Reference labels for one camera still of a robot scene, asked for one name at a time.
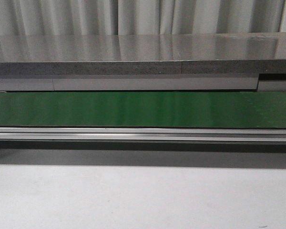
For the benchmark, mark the green conveyor belt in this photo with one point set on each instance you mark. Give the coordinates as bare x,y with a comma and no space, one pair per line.
145,109

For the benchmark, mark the grey stone counter slab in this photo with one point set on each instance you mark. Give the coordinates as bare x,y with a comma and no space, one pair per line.
143,54

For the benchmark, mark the white pleated curtain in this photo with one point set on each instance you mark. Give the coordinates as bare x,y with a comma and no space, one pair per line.
122,17

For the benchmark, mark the white conveyor back rail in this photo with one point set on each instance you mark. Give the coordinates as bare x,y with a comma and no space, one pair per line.
268,82

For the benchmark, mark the aluminium conveyor front rail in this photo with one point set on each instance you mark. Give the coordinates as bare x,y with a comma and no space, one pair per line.
144,134

